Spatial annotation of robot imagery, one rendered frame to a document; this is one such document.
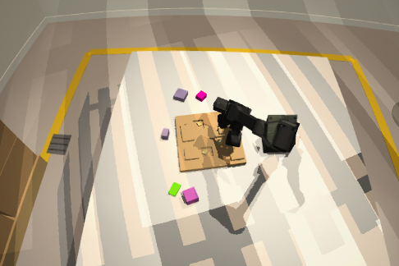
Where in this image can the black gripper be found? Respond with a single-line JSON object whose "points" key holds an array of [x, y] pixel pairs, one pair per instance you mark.
{"points": [[234, 136]]}

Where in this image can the pink cube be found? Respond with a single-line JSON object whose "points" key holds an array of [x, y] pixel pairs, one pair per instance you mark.
{"points": [[190, 196]]}

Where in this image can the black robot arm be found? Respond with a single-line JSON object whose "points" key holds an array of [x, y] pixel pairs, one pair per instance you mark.
{"points": [[233, 112]]}

